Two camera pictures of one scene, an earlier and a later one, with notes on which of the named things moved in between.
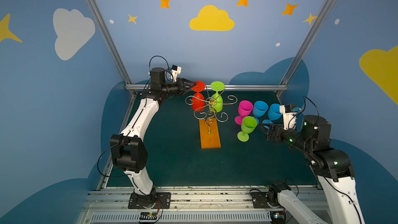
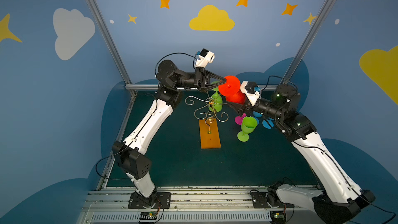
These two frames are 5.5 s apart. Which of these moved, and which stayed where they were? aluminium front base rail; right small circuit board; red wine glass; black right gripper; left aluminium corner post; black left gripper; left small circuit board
Moved: black right gripper; red wine glass; black left gripper
Stayed: left aluminium corner post; right small circuit board; aluminium front base rail; left small circuit board
